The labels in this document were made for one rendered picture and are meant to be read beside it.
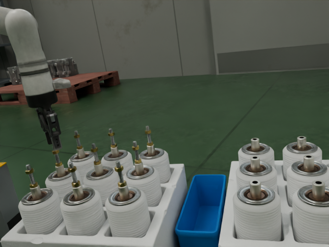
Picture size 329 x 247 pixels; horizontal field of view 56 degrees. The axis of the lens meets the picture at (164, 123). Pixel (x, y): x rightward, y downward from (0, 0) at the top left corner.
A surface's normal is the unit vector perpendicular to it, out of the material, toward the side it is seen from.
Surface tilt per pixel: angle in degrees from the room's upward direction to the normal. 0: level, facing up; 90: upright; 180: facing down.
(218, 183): 88
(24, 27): 103
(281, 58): 90
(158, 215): 0
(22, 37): 107
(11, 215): 90
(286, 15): 90
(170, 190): 0
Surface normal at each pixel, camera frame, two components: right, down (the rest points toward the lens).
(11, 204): 0.96, -0.07
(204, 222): -0.15, -0.94
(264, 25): -0.49, 0.33
